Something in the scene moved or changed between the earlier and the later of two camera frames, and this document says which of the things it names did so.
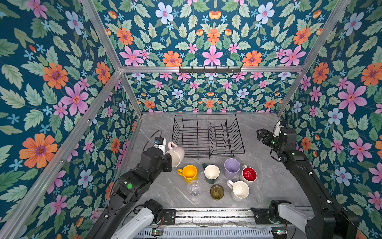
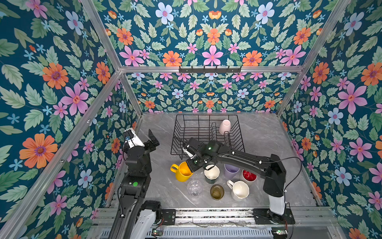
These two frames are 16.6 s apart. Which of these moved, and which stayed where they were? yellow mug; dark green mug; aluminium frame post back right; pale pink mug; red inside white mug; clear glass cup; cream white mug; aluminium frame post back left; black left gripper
Moved: black left gripper; pale pink mug; yellow mug
Stayed: red inside white mug; clear glass cup; cream white mug; aluminium frame post back right; dark green mug; aluminium frame post back left
